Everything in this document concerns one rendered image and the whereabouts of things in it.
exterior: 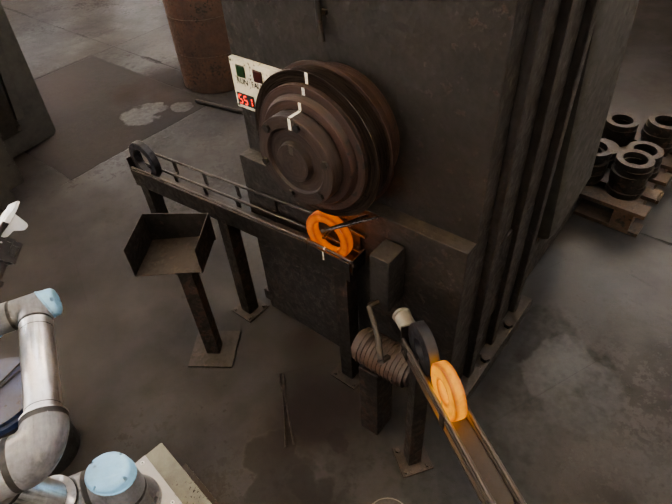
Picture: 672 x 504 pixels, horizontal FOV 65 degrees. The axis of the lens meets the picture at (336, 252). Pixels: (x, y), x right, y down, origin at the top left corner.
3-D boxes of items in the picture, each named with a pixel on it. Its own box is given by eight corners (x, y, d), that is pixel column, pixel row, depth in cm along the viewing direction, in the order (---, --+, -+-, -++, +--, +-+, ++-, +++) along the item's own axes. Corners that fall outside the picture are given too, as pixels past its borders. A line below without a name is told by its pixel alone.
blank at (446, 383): (442, 347, 140) (430, 351, 140) (470, 393, 128) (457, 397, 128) (440, 385, 150) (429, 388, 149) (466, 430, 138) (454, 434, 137)
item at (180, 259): (188, 330, 251) (141, 213, 202) (242, 331, 249) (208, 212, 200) (176, 367, 237) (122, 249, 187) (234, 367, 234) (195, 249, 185)
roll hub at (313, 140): (276, 178, 169) (263, 97, 150) (345, 209, 156) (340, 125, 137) (264, 187, 166) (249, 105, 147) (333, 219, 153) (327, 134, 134)
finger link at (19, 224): (37, 208, 127) (14, 237, 128) (13, 198, 122) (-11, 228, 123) (40, 215, 125) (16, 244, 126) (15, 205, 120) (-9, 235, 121)
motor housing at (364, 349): (371, 400, 219) (369, 317, 182) (417, 429, 208) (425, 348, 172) (352, 423, 212) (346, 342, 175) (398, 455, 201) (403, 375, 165)
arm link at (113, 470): (148, 499, 148) (132, 479, 138) (99, 521, 144) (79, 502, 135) (142, 461, 156) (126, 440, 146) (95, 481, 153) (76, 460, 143)
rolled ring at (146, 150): (146, 148, 229) (152, 144, 231) (123, 139, 239) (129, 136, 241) (161, 184, 241) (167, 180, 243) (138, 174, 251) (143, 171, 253)
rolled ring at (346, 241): (346, 226, 170) (352, 221, 172) (303, 206, 179) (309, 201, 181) (348, 267, 183) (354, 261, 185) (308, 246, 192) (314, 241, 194)
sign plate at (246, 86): (242, 103, 190) (232, 54, 177) (296, 123, 177) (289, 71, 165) (237, 106, 189) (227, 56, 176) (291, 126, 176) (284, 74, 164)
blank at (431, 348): (418, 309, 153) (407, 312, 152) (442, 347, 140) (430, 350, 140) (418, 346, 162) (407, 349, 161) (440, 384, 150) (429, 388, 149)
